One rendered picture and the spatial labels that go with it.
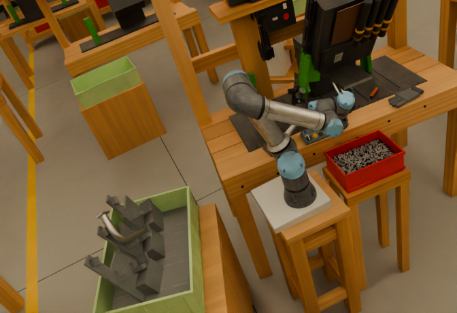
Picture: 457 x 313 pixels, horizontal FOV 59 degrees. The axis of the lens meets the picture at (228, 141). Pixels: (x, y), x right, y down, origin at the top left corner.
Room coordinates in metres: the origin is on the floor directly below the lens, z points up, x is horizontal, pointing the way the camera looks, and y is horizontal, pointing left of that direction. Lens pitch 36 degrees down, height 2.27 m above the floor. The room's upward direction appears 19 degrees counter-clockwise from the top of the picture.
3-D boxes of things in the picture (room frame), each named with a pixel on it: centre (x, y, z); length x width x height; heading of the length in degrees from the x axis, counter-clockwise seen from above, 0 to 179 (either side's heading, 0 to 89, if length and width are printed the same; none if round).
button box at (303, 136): (1.71, -0.46, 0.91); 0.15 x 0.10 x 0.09; 95
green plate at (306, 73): (1.95, -0.55, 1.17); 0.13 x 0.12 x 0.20; 95
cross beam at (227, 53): (2.39, -0.59, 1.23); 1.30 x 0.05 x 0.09; 95
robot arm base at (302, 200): (1.34, -0.23, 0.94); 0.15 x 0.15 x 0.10
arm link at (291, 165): (1.34, -0.23, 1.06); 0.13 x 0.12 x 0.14; 176
